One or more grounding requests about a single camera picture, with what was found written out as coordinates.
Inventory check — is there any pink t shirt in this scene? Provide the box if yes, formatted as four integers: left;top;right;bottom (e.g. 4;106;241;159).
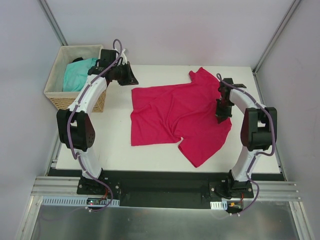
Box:
130;67;232;168

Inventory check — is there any wicker basket with liner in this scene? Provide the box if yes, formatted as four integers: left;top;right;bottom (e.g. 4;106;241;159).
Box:
44;44;104;110

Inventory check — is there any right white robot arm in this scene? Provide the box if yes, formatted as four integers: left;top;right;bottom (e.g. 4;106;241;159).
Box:
214;73;278;199

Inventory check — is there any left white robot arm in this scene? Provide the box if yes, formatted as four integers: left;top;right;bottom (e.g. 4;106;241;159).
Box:
56;47;139;195

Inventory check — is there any black garment in basket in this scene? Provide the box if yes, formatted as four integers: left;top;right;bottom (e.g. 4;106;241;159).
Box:
72;57;84;63

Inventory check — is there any teal t shirt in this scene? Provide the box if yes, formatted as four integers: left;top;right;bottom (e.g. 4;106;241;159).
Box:
62;57;98;92

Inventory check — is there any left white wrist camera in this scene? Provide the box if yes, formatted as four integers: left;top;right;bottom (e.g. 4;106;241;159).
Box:
121;48;128;63

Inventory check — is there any right white cable duct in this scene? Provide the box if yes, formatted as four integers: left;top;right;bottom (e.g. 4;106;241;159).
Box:
210;200;228;211

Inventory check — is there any white cable duct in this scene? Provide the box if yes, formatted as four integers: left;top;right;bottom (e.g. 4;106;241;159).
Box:
210;200;228;211
42;196;120;208

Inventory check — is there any left aluminium frame post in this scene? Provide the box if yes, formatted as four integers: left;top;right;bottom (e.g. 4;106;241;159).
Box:
37;0;68;46

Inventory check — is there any aluminium frame post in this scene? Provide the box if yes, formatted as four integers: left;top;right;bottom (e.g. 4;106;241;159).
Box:
37;0;68;46
252;0;303;76

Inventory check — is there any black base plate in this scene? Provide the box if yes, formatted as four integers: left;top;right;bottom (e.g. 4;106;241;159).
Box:
48;169;285;209

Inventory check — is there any right aluminium frame post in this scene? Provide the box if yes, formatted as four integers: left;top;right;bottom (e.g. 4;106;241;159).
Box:
252;0;303;76

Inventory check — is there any front aluminium rail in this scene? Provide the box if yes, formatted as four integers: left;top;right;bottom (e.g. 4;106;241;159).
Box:
31;176;302;202

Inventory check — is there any left white cable duct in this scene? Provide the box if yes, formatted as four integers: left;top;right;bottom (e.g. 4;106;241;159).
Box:
42;196;120;208

